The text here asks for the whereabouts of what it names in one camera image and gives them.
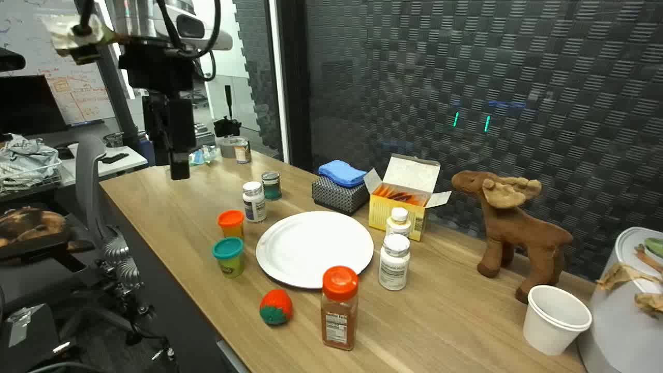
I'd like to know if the white paper plate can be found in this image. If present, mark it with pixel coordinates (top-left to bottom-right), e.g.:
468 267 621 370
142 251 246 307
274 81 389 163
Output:
255 211 373 291

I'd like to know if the white paper cup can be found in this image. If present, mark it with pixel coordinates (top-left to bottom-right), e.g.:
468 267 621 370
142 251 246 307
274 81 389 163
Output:
522 287 592 356

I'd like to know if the yellow cardboard box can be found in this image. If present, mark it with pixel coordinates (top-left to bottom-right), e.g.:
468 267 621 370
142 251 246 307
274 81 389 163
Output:
365 154 450 241

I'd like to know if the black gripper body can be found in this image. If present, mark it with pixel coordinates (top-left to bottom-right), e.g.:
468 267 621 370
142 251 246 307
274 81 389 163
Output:
118 38 194 181

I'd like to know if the blue cloth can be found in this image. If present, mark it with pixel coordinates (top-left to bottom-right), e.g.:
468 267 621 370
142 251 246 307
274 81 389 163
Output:
316 160 365 189

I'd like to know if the small white supplement bottle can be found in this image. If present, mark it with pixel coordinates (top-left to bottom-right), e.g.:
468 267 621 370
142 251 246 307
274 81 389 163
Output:
385 207 411 236

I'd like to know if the white pill bottle blue label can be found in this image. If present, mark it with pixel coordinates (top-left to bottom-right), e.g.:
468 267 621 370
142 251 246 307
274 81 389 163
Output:
242 181 267 222

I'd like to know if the large white supplement bottle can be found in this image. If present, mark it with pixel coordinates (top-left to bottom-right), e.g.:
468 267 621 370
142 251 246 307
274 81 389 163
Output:
378 234 410 291

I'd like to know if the glass jar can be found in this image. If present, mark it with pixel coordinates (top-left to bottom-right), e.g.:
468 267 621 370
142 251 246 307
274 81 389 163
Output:
220 137 250 163

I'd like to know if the white bucket container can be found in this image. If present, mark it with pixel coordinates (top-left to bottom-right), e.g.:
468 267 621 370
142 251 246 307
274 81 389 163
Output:
577 226 663 373

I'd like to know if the red toy strawberry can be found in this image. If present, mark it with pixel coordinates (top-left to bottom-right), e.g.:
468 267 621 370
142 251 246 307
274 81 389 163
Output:
258 289 293 327

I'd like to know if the small green can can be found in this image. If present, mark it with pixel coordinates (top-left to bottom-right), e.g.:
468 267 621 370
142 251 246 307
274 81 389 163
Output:
260 172 282 201

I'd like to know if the orange lid play-doh tub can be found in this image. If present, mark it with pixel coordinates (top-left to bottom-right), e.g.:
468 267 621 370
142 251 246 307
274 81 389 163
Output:
217 209 245 238

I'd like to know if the brown plush moose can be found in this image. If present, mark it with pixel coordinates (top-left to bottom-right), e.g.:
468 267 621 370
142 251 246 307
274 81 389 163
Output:
451 170 574 303

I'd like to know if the teal lid play-doh tub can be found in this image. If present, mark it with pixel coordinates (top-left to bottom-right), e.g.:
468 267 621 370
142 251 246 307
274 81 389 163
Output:
210 236 245 275

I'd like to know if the paprika spice jar orange lid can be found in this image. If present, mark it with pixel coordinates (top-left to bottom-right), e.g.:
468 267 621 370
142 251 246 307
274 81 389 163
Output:
321 266 357 351

